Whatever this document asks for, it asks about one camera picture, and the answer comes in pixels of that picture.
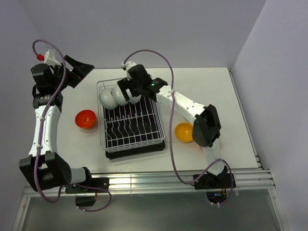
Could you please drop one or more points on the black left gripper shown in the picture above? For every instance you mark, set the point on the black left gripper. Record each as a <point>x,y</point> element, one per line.
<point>80,70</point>

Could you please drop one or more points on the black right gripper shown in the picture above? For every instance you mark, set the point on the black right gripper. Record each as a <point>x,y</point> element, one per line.
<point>124,84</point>

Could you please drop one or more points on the white ribbed ceramic bowl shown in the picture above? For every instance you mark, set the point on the white ribbed ceramic bowl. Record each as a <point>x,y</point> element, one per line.
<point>118,96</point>

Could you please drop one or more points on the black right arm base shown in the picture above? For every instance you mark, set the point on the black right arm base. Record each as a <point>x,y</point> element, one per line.
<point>218,188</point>

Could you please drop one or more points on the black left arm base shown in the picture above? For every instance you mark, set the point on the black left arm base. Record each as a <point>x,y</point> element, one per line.
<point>86,193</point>

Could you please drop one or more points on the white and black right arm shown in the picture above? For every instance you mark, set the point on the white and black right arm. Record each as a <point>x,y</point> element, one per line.
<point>204,119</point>

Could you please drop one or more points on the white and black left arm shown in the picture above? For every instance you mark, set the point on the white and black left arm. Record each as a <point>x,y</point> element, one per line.
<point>44,167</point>

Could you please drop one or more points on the black drip tray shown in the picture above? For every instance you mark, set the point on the black drip tray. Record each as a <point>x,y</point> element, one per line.
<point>134,149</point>

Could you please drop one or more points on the orange plastic bowl left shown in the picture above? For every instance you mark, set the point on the orange plastic bowl left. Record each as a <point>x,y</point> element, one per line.
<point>85,119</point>

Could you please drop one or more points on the yellow plastic bowl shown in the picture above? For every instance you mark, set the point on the yellow plastic bowl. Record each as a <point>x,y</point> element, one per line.
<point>183,132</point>

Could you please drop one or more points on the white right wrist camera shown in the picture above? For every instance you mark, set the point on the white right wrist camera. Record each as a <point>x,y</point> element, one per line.
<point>128,65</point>

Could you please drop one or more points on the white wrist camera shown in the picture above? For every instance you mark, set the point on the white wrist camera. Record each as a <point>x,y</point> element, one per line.
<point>128,65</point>
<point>48,58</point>

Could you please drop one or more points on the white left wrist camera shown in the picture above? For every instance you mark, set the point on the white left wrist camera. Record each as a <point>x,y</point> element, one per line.
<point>48,58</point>

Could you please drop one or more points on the aluminium frame rail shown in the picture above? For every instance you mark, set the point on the aluminium frame rail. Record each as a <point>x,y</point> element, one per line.
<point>167,182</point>

